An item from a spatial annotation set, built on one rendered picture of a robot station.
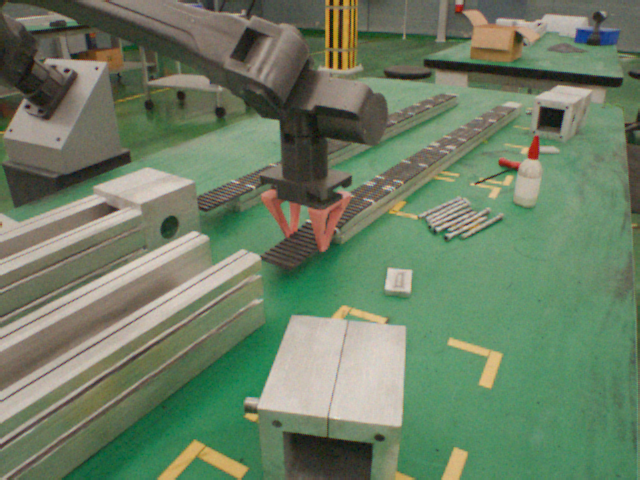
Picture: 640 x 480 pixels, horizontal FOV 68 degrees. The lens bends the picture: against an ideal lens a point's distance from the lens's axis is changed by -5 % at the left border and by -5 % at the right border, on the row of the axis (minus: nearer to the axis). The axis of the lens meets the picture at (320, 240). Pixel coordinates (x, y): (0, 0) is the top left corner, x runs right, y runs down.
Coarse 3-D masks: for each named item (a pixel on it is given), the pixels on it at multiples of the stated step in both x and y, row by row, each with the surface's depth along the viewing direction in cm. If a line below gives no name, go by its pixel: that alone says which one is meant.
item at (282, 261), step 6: (270, 252) 63; (264, 258) 62; (270, 258) 61; (276, 258) 62; (282, 258) 62; (288, 258) 61; (276, 264) 61; (282, 264) 60; (288, 264) 60; (294, 264) 60
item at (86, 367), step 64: (192, 256) 52; (256, 256) 49; (64, 320) 41; (128, 320) 40; (192, 320) 44; (256, 320) 52; (0, 384) 37; (64, 384) 34; (128, 384) 39; (0, 448) 31; (64, 448) 35
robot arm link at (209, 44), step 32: (0, 0) 54; (32, 0) 54; (64, 0) 51; (96, 0) 50; (128, 0) 50; (160, 0) 50; (128, 32) 52; (160, 32) 50; (192, 32) 49; (224, 32) 50; (256, 32) 50; (288, 32) 50; (192, 64) 52; (224, 64) 49; (256, 64) 49; (288, 64) 50
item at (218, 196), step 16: (432, 96) 142; (448, 96) 143; (400, 112) 125; (416, 112) 125; (336, 144) 100; (256, 176) 84; (208, 192) 78; (224, 192) 78; (240, 192) 77; (208, 208) 72
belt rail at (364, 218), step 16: (512, 112) 131; (496, 128) 122; (464, 144) 103; (448, 160) 99; (416, 176) 86; (432, 176) 92; (400, 192) 82; (368, 208) 74; (384, 208) 78; (352, 224) 71; (368, 224) 75; (336, 240) 70
